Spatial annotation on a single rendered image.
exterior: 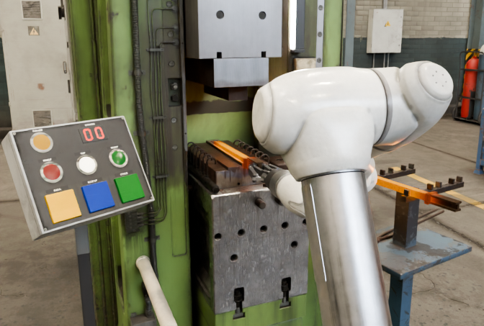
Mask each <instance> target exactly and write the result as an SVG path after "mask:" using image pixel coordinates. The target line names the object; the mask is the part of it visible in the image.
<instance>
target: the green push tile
mask: <svg viewBox="0 0 484 326"><path fill-rule="evenodd" d="M114 182H115V186H116V188H117V191H118V194H119V196H120V199H121V202H122V204H124V203H128V202H131V201H135V200H137V199H142V198H143V197H145V194H144V192H143V189H142V186H141V184H140V181H139V178H138V175H137V174H136V173H134V174H131V175H128V176H123V177H119V178H115V179H114Z"/></svg>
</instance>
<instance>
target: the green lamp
mask: <svg viewBox="0 0 484 326"><path fill-rule="evenodd" d="M112 160H113V162H114V163H115V164H117V165H122V164H124V163H125V161H126V157H125V155H124V153H122V152H121V151H114V152H113V154H112Z"/></svg>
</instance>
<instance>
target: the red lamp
mask: <svg viewBox="0 0 484 326"><path fill-rule="evenodd" d="M43 174H44V176H45V177H46V178H47V179H50V180H56V179H57V178H59V176H60V174H61V171H60V169H59V167H57V166H56V165H54V164H48V165H46V166H45V167H44V169H43Z"/></svg>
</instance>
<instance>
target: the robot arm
mask: <svg viewBox="0 0 484 326"><path fill-rule="evenodd" d="M452 91H453V82H452V78H451V76H450V75H449V74H448V72H447V71H446V70H445V69H444V68H442V67H441V66H440V65H437V64H435V63H432V62H429V61H419V62H414V63H407V64H405V65H404V66H403V67H402V68H401V69H399V68H396V67H390V68H353V67H325V68H309V69H303V70H299V71H293V72H290V73H286V74H284V75H282V76H279V77H277V78H275V79H274V80H273V81H271V82H269V83H268V84H266V85H265V86H262V87H261V88H260V89H259V90H258V91H257V93H256V95H255V98H254V104H253V110H252V125H253V129H254V134H255V136H256V138H257V139H258V141H259V143H260V144H261V145H262V146H263V147H264V148H265V149H266V150H268V151H269V152H270V153H273V154H277V155H281V157H282V159H283V161H284V162H285V164H286V165H287V167H288V170H285V169H282V168H279V167H277V166H274V165H272V164H269V165H266V164H261V168H259V167H258V166H257V164H256V163H254V162H253V161H251V160H249V159H248V160H247V168H248V174H249V176H250V177H251V178H252V182H253V183H256V182H257V181H261V182H262V183H265V184H266V186H267V188H268V189H269V190H270V191H271V193H272V194H273V195H274V196H275V197H277V198H278V200H280V201H281V203H282V204H283V205H284V206H285V207H286V208H287V209H288V210H289V211H291V212H292V213H293V214H295V215H297V216H298V217H302V218H304V219H306V224H307V229H308V238H309V243H310V252H311V257H312V262H313V271H314V277H315V282H316V286H317V290H318V300H319V305H320V310H321V319H322V324H323V326H393V325H392V321H391V316H390V309H389V305H388V300H387V293H386V289H385V282H384V277H383V273H382V266H381V261H380V254H379V250H378V245H377V238H376V234H375V226H374V222H373V218H372V210H371V206H370V202H369V194H368V192H369V191H370V190H372V189H373V187H374V186H375V184H376V183H377V172H376V170H375V161H374V159H373V158H374V157H376V156H379V155H382V154H385V153H389V152H391V151H394V150H396V149H398V148H400V147H402V146H404V145H407V144H408V143H410V142H413V141H414V140H415V139H417V138H418V137H420V136H422V134H424V133H425V132H427V131H428V130H430V129H431V128H432V127H433V126H434V125H435V124H436V123H437V122H438V121H439V120H440V119H441V118H442V116H443V114H444V113H445V111H446V110H447V108H448V106H449V104H450V101H451V100H452Z"/></svg>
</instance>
